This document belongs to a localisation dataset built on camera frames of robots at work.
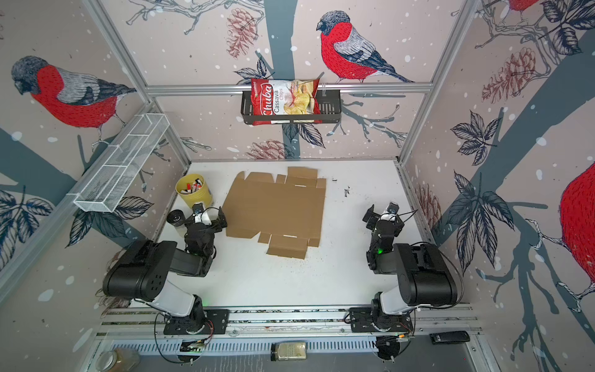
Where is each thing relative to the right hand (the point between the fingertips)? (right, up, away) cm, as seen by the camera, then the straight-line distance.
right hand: (382, 212), depth 89 cm
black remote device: (+12, -34, -22) cm, 42 cm away
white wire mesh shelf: (-95, +11, -17) cm, 97 cm away
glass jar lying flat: (-36, -37, -24) cm, 56 cm away
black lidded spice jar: (-80, -2, -2) cm, 80 cm away
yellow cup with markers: (-78, +9, +6) cm, 79 cm away
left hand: (-70, +1, 0) cm, 70 cm away
